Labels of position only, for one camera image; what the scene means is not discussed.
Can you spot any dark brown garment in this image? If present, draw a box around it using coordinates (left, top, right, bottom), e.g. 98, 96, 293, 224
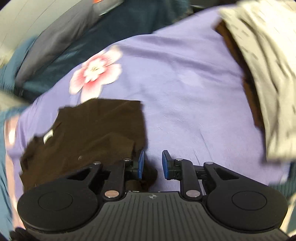
20, 99, 146, 191

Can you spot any purple floral bed sheet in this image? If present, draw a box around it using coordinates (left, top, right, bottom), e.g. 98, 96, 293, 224
4, 6, 290, 232

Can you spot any rust brown folded garment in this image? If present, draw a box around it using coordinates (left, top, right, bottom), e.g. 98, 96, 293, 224
215, 20, 264, 131

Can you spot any white polka dot garment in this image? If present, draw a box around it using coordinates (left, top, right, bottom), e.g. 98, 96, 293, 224
219, 1, 295, 161

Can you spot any dark grey pillow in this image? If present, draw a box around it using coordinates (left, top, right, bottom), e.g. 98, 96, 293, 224
14, 0, 102, 86

